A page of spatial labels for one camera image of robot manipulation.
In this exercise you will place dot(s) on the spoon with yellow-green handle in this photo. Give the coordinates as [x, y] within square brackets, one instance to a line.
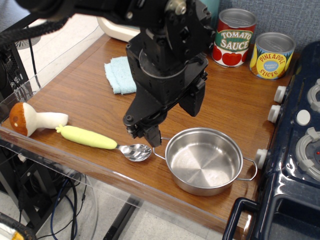
[134, 153]

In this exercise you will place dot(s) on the white stove knob middle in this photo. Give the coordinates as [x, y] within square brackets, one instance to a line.
[273, 113]

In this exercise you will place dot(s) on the dark blue toy stove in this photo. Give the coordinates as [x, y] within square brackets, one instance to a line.
[288, 202]

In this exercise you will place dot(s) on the toy microwave oven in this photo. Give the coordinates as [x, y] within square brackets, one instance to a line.
[120, 32]

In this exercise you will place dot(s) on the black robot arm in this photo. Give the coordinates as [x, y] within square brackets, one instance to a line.
[184, 22]

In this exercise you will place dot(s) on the black desk with computer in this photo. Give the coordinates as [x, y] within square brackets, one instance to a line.
[13, 77]

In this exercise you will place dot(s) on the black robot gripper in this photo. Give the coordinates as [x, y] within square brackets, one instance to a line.
[162, 81]

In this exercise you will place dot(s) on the white stove knob bottom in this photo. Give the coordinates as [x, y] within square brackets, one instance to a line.
[260, 157]

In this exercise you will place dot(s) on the stainless steel pot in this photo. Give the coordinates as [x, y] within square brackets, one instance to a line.
[203, 161]

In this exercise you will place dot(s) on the white stove knob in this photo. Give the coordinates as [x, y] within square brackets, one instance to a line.
[273, 113]
[260, 157]
[279, 94]

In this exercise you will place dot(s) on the plush mushroom toy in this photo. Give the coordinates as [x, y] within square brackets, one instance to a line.
[25, 120]

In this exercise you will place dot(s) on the tomato sauce can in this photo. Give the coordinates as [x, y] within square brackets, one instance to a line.
[235, 30]

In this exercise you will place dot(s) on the pineapple slices can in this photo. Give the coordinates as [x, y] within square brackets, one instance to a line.
[272, 54]

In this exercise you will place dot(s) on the light blue cloth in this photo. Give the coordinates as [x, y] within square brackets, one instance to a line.
[119, 76]

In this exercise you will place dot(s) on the white stove knob top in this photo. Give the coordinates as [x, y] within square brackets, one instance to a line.
[279, 94]

